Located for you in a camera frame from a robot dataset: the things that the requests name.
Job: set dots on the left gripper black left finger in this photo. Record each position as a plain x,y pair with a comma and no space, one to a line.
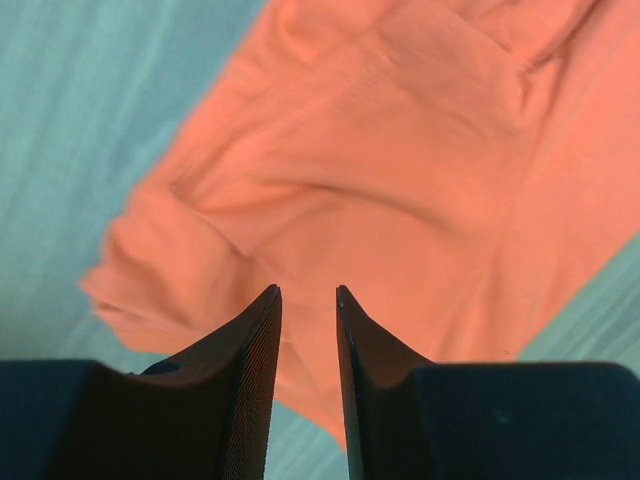
203,413

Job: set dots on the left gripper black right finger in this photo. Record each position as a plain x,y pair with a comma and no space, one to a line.
407,417

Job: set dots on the orange t shirt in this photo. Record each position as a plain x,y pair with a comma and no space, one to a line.
463,167

